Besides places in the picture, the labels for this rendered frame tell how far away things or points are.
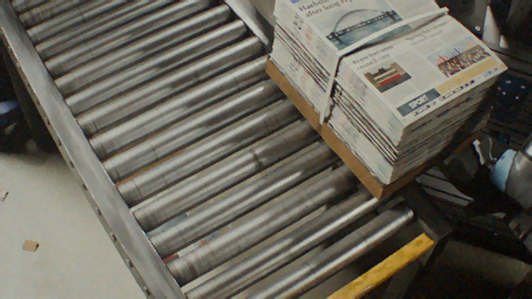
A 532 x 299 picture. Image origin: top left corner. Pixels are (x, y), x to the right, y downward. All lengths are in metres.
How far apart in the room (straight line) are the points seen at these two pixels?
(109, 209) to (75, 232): 0.92
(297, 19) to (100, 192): 0.49
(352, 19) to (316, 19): 0.07
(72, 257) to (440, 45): 1.36
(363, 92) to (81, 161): 0.56
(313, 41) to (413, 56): 0.18
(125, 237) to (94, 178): 0.15
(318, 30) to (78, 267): 1.22
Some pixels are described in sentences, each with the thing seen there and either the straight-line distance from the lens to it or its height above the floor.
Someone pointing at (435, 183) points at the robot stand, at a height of 0.23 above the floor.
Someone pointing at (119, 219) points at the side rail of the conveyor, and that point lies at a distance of 1.24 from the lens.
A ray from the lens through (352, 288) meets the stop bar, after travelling 1.16.
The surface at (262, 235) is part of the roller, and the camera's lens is 1.22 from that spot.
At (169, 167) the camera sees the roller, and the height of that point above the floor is 0.80.
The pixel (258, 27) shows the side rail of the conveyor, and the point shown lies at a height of 0.80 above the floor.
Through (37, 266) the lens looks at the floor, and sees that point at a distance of 2.15.
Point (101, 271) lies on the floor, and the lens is 2.09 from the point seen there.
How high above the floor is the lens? 1.87
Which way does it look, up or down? 55 degrees down
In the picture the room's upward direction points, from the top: 4 degrees clockwise
